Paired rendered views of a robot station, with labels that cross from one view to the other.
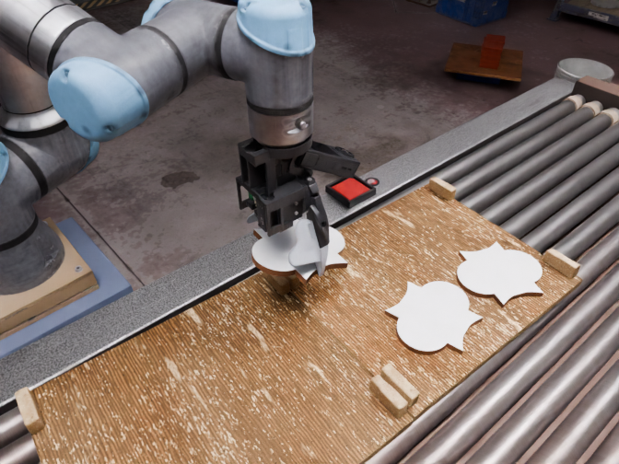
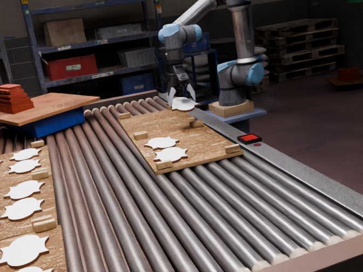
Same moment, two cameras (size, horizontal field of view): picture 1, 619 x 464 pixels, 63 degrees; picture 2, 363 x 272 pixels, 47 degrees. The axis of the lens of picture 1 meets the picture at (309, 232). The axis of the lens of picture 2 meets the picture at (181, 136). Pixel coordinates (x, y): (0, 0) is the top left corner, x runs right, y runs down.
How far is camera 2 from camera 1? 2.09 m
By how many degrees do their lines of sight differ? 93
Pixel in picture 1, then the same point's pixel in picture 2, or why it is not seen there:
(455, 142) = (294, 167)
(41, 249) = (227, 97)
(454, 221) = (209, 153)
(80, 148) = (243, 75)
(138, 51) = not seen: hidden behind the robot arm
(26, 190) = (226, 76)
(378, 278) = (186, 138)
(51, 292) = (217, 107)
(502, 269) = (170, 154)
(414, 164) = (270, 154)
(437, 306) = (163, 142)
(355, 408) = not seen: hidden behind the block
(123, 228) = not seen: outside the picture
